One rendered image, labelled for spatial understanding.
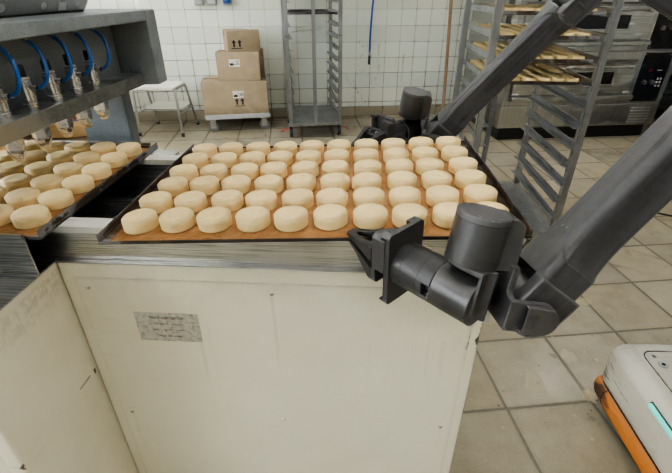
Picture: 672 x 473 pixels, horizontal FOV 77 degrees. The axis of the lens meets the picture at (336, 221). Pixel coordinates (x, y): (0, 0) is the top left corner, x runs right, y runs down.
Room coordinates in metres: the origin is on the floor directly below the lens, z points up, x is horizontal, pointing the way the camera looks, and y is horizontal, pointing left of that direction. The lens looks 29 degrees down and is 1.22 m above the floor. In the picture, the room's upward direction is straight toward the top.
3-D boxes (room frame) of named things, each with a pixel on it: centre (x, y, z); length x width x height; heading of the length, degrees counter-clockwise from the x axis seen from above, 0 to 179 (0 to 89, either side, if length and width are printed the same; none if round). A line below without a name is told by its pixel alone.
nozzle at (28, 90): (0.69, 0.48, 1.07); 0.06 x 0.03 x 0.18; 87
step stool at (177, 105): (4.07, 1.64, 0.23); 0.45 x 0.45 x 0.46; 87
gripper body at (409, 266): (0.42, -0.10, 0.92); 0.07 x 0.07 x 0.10; 42
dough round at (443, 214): (0.53, -0.16, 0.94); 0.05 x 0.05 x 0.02
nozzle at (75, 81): (0.82, 0.48, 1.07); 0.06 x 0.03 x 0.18; 87
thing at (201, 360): (0.70, 0.10, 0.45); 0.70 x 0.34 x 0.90; 87
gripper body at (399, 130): (0.95, -0.12, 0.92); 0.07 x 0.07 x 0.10; 42
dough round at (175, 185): (0.67, 0.29, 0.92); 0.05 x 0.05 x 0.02
